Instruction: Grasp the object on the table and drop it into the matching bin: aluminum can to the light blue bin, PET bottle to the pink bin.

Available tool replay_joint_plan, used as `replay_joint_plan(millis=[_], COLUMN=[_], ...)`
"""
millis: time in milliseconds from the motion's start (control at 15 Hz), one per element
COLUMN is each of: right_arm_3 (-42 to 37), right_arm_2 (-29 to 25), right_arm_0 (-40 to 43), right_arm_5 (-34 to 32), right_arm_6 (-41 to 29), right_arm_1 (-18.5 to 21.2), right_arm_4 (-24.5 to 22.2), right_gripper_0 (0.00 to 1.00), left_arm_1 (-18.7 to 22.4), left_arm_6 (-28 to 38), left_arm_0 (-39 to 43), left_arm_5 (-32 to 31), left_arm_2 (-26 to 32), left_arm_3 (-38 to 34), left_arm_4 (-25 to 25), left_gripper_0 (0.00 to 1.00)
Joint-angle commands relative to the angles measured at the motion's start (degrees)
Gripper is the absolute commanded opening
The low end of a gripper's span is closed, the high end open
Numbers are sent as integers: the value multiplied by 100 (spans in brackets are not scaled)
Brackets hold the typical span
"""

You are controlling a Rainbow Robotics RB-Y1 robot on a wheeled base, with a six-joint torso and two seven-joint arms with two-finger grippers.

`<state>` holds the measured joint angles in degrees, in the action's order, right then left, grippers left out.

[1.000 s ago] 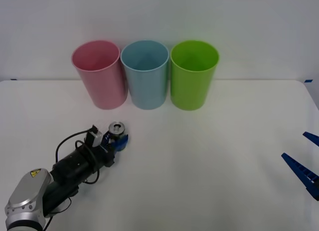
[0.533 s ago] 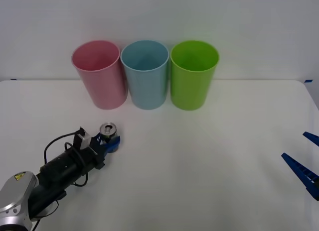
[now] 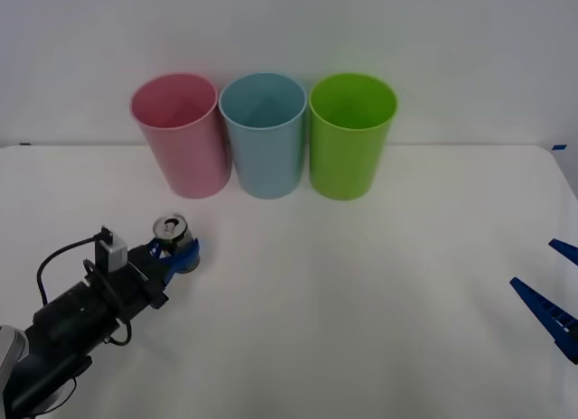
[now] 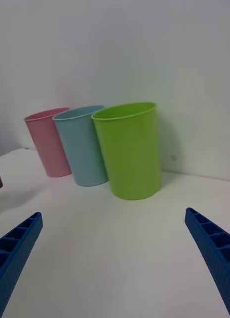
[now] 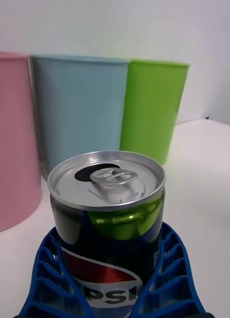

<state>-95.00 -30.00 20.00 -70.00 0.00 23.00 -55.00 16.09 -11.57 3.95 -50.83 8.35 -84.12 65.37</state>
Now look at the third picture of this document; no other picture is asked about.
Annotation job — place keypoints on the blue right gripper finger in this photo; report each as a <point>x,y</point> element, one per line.
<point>566,251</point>
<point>548,313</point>

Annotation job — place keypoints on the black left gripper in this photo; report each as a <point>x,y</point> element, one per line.
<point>142,283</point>

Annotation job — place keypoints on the dark drink can silver top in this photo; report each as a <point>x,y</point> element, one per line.
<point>170,228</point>

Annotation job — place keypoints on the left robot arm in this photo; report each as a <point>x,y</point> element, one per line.
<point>68,319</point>

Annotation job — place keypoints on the pink plastic bin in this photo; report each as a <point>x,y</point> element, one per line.
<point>189,161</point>

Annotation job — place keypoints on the pale blue plastic bin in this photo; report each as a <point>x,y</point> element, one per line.
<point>266,166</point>

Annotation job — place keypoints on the green plastic bin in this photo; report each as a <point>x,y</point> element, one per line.
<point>347,166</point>

